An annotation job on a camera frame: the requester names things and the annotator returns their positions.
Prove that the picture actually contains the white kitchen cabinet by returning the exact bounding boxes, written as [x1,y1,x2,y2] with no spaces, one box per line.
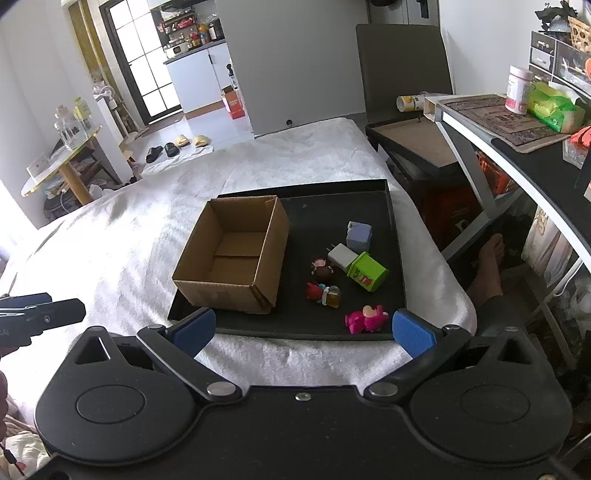
[164,39,234,114]

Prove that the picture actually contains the grey drawer organiser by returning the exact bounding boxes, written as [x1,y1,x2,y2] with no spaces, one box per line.
[529,30,591,95]

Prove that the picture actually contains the person's foot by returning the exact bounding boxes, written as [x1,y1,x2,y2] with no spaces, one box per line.
[467,233,507,303]

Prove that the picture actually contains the red carton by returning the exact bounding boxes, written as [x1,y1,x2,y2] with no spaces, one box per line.
[222,85,245,120]

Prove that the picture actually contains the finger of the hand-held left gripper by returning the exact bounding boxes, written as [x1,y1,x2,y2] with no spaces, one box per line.
[0,292,53,311]
[18,298,86,337]

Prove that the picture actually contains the round table with yellow leg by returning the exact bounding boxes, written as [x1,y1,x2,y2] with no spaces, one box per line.
[21,124,104,206]

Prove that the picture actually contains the white bottle with pink label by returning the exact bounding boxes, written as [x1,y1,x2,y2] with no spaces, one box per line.
[505,65,534,115]

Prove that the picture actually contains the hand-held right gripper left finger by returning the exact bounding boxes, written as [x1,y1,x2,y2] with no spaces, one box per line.
[69,308,243,402]

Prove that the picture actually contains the clear glass bottle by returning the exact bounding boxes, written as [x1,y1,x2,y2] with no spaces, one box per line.
[54,106,77,151]

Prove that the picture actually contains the dark figurine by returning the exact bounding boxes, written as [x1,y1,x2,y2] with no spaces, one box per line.
[536,0,579,33]

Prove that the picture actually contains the black desk with white frame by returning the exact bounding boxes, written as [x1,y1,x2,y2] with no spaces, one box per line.
[434,95,591,370]

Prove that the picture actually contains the yellow-green bottle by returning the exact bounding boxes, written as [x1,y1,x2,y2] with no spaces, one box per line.
[74,97,91,133]

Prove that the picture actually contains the brown-haired doll figure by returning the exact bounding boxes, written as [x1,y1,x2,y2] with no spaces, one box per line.
[311,258,337,284]

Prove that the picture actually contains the yellow paper cup stack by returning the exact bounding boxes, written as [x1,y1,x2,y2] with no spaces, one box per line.
[397,92,428,114]

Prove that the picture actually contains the black-framed glass door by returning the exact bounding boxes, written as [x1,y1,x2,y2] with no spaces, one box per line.
[99,0,184,126]

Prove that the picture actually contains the patterned desk mat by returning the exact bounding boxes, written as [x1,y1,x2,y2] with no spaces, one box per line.
[443,95,570,148]

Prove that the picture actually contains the orange box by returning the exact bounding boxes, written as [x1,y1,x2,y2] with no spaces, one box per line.
[478,152,519,195]

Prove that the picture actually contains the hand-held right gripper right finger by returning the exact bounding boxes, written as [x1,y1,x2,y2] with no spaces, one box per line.
[364,309,536,401]

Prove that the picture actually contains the green tissue pack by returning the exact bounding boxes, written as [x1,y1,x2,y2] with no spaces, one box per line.
[526,82,585,134]

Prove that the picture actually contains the black tray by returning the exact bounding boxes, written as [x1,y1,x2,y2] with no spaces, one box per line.
[167,179,407,342]

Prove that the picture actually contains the wicker basket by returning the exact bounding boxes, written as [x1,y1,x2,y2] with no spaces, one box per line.
[568,16,591,49]

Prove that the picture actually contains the pink toy figure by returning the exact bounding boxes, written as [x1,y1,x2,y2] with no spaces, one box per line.
[345,305,389,333]

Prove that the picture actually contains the green toy cube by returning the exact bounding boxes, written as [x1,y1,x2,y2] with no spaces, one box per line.
[347,252,389,292]

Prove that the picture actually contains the brown cardboard box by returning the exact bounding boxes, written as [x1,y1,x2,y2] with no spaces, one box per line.
[172,195,290,315]

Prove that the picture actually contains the white plug charger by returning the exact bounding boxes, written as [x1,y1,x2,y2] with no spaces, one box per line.
[327,243,359,271]

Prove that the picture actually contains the white floor mat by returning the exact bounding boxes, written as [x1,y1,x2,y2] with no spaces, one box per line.
[137,142,216,177]

